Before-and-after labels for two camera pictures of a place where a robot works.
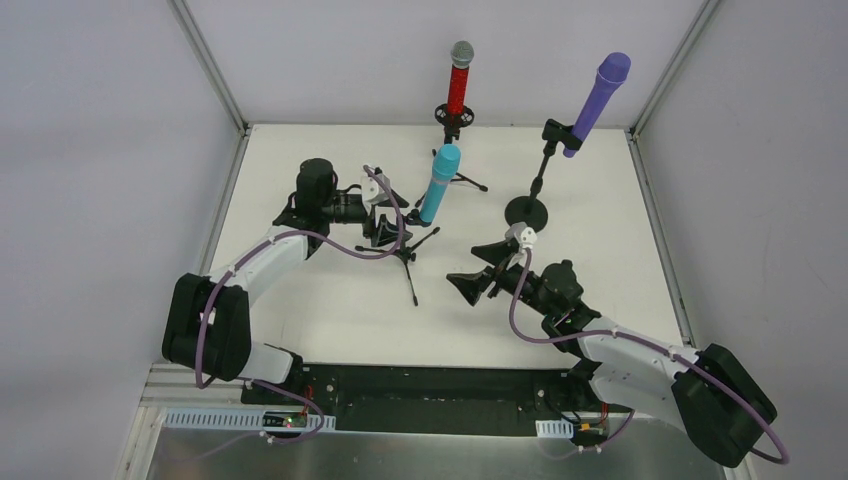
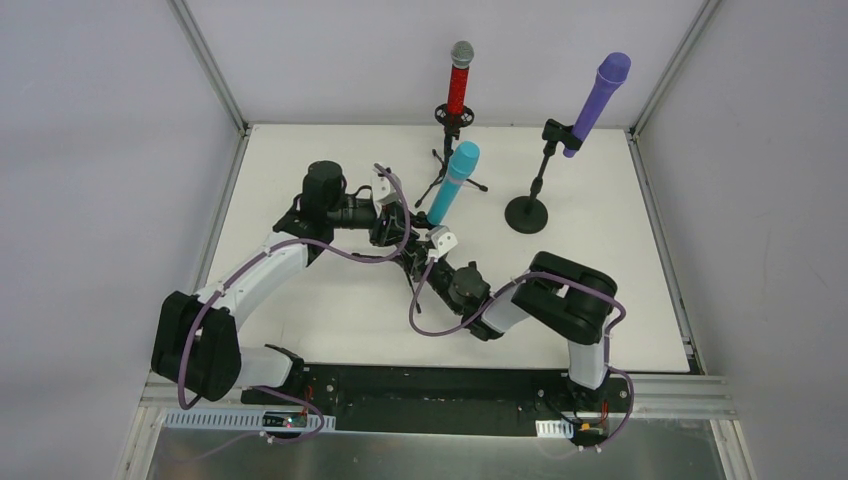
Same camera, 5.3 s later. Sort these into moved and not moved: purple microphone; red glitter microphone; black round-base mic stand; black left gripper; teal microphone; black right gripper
Moved: teal microphone; black right gripper
Not moved: black left gripper; black round-base mic stand; purple microphone; red glitter microphone
